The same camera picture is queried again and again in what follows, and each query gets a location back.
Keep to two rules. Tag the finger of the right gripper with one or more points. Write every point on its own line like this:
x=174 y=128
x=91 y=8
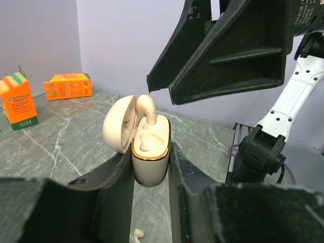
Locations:
x=194 y=25

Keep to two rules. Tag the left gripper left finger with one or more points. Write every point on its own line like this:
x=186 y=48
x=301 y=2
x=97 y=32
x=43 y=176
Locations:
x=95 y=207

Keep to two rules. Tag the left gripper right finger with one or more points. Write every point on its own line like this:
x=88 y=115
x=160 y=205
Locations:
x=204 y=210

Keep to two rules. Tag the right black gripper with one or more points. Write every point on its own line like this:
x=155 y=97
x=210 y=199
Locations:
x=244 y=51

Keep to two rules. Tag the orange sponge box back right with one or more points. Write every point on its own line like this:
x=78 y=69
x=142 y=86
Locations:
x=68 y=86

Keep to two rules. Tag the orange sponge box back middle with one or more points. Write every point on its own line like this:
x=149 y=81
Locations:
x=17 y=99

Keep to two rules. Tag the orange sponge box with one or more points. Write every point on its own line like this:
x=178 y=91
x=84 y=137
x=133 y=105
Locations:
x=17 y=99
x=68 y=86

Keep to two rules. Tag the beige earbud charging case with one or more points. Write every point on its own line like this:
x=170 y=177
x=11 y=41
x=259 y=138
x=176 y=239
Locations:
x=125 y=128

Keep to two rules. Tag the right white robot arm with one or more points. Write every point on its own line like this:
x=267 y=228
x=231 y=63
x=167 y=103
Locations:
x=260 y=152

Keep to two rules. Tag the beige earbud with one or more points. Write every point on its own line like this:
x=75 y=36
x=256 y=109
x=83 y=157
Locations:
x=138 y=234
x=145 y=105

